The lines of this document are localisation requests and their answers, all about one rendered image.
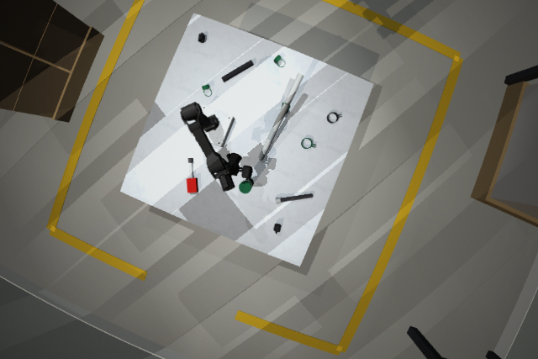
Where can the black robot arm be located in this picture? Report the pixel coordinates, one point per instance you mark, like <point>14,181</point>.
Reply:
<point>216,164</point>

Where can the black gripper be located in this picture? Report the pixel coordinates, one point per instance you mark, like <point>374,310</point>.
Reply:
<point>246,171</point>

